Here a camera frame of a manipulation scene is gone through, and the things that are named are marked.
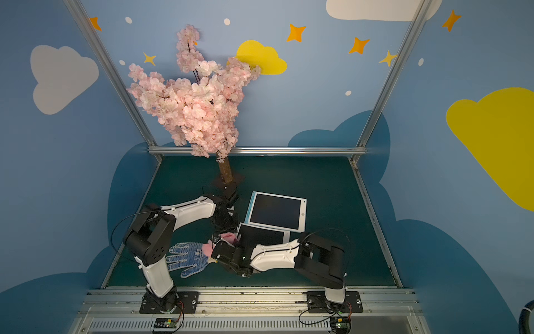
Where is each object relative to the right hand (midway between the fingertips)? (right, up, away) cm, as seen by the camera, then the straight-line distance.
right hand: (230, 250), depth 85 cm
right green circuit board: (+42, -23, -11) cm, 49 cm away
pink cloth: (-1, +6, -1) cm, 6 cm away
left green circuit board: (-20, -21, -13) cm, 32 cm away
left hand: (+2, +7, +8) cm, 11 cm away
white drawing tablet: (+20, +13, +16) cm, 29 cm away
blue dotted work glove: (-14, -3, 0) cm, 15 cm away
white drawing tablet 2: (+8, +4, +9) cm, 13 cm away
